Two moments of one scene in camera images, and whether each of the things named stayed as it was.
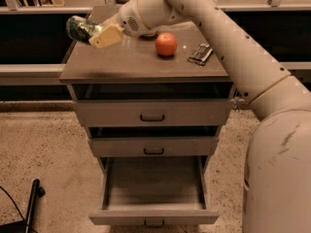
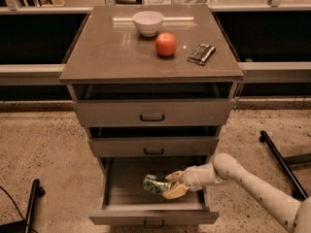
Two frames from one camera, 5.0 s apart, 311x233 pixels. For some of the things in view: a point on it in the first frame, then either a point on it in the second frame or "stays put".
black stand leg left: (26, 225) stays put
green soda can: (82, 28) → (155, 183)
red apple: (166, 44) stays put
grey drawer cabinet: (156, 99) stays put
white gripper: (128, 19) → (193, 180)
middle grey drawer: (154, 141) stays put
